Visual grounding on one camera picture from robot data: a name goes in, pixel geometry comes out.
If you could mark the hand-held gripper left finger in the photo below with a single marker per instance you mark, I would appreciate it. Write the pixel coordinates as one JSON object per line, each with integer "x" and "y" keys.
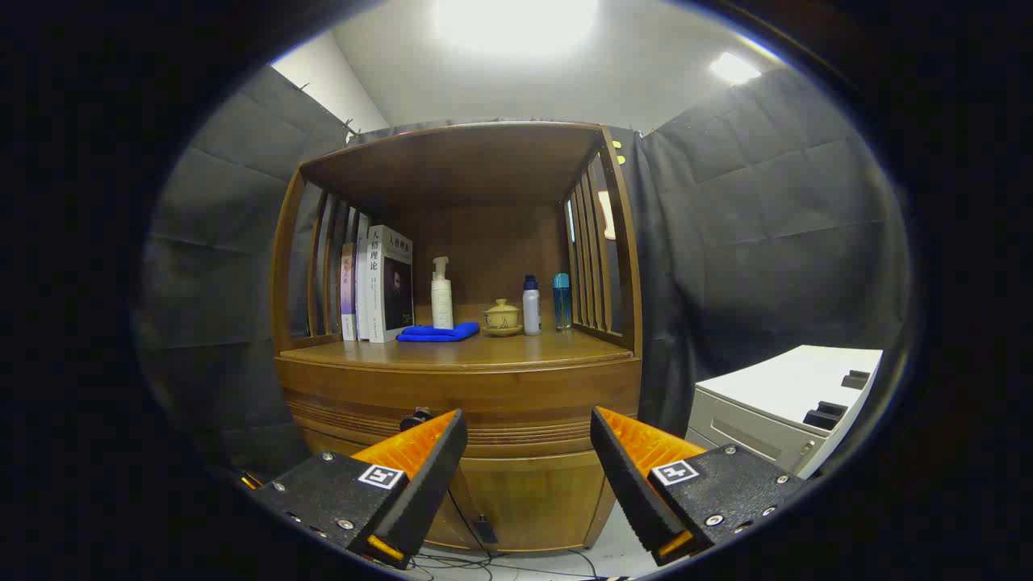
{"x": 436, "y": 476}

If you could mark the teal clear bottle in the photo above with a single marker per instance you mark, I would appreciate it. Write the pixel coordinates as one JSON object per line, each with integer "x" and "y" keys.
{"x": 562, "y": 303}

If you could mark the brown wooden cabinet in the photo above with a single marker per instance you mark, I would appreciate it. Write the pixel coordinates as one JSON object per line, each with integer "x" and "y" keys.
{"x": 524, "y": 500}

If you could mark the brown wooden countertop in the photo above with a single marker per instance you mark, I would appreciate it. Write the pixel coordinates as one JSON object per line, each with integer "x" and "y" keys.
{"x": 524, "y": 349}

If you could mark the thin white book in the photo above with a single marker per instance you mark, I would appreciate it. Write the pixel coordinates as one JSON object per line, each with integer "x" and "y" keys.
{"x": 363, "y": 282}

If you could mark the yellow lidded teacup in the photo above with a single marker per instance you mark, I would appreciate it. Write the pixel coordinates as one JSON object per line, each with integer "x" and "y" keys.
{"x": 502, "y": 317}

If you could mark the large ceiling light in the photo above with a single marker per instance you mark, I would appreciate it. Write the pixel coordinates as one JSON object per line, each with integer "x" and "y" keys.
{"x": 516, "y": 24}

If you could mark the white drawer unit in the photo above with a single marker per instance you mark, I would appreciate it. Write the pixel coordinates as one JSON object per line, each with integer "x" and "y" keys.
{"x": 775, "y": 387}

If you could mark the brown wooden drawer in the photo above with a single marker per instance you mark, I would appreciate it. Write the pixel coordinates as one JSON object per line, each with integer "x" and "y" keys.
{"x": 524, "y": 395}

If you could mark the small ceiling light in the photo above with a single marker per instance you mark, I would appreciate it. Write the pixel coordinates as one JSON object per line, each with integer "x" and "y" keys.
{"x": 733, "y": 68}

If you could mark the white bottle with blue cap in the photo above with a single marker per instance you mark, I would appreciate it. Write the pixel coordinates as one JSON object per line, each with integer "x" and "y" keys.
{"x": 531, "y": 311}

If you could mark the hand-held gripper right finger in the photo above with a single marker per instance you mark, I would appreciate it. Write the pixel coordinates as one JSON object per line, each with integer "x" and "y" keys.
{"x": 621, "y": 476}

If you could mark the purple book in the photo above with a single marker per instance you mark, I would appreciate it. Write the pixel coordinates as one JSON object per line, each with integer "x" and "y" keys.
{"x": 348, "y": 290}

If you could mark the white pump bottle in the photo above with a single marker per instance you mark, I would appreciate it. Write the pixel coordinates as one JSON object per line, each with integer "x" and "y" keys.
{"x": 441, "y": 303}

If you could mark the white book with portrait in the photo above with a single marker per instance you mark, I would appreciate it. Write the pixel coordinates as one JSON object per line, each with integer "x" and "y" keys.
{"x": 391, "y": 282}

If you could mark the blue folded cloth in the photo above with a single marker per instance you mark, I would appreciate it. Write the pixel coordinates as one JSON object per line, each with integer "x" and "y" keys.
{"x": 440, "y": 332}

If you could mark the black round drawer knob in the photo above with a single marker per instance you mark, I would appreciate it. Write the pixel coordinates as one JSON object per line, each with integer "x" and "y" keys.
{"x": 416, "y": 419}

